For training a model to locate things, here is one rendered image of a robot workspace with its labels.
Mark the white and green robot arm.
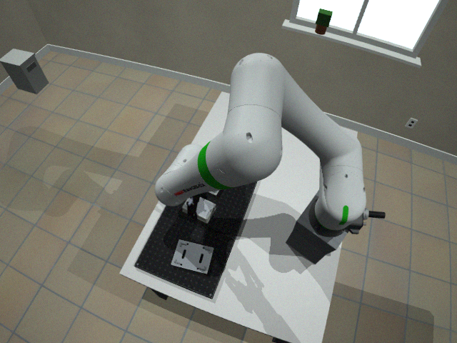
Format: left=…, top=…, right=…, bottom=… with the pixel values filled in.
left=155, top=53, right=386, bottom=237

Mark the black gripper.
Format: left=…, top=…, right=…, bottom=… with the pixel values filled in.
left=186, top=192, right=208, bottom=220

